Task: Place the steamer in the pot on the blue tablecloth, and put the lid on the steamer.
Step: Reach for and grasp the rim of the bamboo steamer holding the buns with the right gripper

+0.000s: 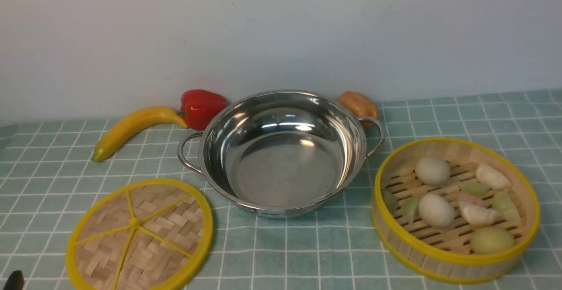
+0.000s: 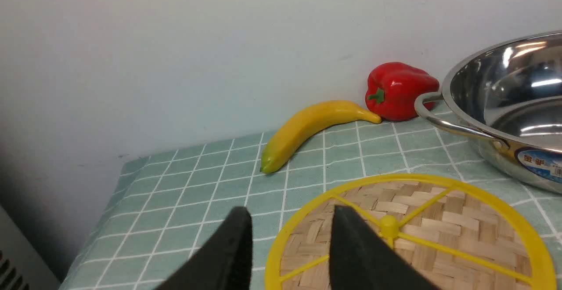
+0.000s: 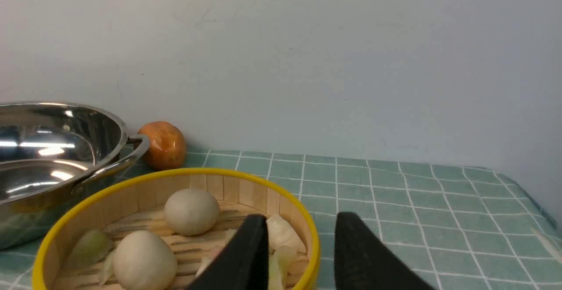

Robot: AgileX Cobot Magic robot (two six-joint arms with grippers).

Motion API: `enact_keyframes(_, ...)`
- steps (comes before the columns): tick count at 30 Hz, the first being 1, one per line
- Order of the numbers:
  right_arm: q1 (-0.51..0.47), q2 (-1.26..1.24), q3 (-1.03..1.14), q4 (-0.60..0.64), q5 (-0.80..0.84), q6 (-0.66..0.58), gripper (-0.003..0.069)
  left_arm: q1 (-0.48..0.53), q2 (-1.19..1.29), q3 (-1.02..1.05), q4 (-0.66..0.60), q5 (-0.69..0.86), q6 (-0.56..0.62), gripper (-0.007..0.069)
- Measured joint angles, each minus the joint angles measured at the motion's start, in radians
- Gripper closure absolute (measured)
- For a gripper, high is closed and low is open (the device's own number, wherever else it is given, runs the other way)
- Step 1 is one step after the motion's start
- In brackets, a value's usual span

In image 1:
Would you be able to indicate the white round bun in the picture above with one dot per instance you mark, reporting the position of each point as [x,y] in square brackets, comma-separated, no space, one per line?
[436,211]
[433,170]

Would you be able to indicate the green dumpling centre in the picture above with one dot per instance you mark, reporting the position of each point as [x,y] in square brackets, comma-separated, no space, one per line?
[474,188]

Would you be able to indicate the pink dumpling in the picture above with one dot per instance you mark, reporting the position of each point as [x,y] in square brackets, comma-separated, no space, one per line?
[469,199]

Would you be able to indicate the woven bamboo steamer lid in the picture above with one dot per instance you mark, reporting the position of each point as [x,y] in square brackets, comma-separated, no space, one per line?
[153,234]

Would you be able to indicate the white dumpling lower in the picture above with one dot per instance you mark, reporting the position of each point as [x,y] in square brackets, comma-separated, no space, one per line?
[478,215]

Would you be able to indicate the white dumpling upper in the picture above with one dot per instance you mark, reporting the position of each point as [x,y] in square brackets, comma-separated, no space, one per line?
[486,174]

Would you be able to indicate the green dumpling far left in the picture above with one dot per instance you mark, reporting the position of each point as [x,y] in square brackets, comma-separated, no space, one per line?
[391,202]

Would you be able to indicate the white dumpling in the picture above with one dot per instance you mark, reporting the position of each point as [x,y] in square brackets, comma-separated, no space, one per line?
[478,215]
[486,174]

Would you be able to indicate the brown bread roll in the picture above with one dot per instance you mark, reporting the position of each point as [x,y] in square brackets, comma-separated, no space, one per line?
[359,104]

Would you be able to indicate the green checkered tablecloth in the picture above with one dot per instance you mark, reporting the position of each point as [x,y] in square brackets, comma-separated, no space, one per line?
[48,182]

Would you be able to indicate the yellow banana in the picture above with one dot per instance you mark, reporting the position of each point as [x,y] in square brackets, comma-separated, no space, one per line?
[132,124]

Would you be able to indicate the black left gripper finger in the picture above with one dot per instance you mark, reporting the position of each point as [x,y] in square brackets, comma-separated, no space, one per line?
[15,281]

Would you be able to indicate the white round bun lower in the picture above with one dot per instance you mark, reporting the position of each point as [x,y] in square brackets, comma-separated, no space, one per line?
[436,211]

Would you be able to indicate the yellow-rimmed bamboo steamer basket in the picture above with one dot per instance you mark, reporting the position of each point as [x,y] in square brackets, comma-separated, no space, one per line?
[445,254]

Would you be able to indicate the pale green round bun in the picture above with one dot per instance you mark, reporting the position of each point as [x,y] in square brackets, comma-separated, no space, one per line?
[490,240]

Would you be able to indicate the green dumpling right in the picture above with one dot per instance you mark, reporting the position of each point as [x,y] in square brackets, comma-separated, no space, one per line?
[502,203]

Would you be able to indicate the green dumpling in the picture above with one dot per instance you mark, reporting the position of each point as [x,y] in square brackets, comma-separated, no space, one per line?
[391,202]
[502,203]
[410,210]
[474,188]

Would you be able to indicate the red bell pepper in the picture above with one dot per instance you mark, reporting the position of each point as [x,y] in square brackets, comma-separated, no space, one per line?
[199,107]

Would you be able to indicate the white round bun upper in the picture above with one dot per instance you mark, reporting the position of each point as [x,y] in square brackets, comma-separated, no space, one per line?
[433,170]

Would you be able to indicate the stainless steel pot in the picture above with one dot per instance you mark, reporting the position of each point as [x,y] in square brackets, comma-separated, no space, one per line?
[282,154]

